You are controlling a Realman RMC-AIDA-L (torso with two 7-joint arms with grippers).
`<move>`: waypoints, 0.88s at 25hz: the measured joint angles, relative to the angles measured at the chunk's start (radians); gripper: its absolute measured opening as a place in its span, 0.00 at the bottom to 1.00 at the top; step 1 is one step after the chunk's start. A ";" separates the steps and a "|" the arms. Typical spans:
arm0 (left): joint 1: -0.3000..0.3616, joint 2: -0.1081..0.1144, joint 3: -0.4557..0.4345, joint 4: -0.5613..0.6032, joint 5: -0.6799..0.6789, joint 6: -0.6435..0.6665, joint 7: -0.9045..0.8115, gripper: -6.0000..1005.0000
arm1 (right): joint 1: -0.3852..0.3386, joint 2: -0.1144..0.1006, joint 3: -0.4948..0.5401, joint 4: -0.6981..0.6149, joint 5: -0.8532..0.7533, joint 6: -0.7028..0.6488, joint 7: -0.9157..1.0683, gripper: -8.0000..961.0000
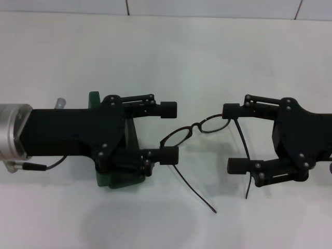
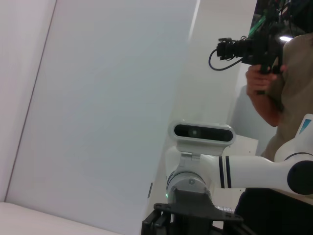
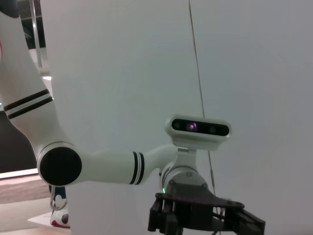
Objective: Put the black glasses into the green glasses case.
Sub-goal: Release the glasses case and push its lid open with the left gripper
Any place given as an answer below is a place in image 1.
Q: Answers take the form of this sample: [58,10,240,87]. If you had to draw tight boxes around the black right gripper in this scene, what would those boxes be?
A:
[222,94,332,188]

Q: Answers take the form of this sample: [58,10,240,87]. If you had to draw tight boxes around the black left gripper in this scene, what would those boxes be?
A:
[20,94,127,172]

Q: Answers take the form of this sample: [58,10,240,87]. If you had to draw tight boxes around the black glasses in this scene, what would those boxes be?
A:
[159,113,251,215]

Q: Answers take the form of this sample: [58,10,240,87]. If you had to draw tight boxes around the green glasses case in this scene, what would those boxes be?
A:
[87,90,146,189]

